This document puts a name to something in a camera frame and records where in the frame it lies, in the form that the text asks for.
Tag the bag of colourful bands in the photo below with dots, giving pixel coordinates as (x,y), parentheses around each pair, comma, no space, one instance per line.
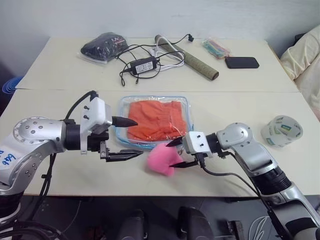
(215,48)

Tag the clear printed tape roll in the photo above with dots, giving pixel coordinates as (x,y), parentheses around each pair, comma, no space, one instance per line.
(282,132)

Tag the dark rounded shape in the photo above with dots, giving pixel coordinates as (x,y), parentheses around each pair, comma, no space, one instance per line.
(133,225)
(195,223)

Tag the clear bag of black items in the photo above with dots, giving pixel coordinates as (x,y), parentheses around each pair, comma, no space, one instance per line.
(103,48)

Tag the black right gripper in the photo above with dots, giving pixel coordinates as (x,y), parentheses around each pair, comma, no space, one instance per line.
(182,149)

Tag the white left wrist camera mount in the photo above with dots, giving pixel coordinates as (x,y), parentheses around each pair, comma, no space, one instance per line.
(96,110)

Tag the rolled green-brown mat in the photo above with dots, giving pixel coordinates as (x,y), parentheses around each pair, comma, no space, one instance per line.
(197,63)

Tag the black phone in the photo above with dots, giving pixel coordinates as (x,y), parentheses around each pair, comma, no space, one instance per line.
(242,62)

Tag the pink cloth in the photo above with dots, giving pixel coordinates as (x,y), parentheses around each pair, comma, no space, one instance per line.
(160,160)

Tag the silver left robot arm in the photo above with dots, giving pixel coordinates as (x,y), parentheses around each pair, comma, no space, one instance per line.
(37,131)

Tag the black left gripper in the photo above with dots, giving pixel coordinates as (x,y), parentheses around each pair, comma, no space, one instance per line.
(97,141)

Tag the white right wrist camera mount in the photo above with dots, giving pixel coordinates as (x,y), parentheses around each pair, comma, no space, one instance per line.
(197,143)

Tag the orange cloth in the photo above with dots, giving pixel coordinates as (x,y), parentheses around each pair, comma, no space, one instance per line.
(152,120)

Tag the black bracket under table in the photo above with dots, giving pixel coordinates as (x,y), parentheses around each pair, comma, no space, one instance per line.
(235,230)

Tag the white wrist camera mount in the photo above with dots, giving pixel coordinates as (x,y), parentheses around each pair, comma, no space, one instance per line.
(96,110)
(197,143)

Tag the blue round object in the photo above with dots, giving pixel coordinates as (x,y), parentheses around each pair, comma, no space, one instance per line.
(11,85)

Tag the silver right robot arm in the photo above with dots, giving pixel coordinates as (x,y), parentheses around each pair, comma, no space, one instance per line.
(250,150)

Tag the clear plastic pouch blue trim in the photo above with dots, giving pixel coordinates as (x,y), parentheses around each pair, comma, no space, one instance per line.
(122,135)

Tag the cream bedding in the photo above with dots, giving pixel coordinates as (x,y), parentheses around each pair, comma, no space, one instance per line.
(305,62)

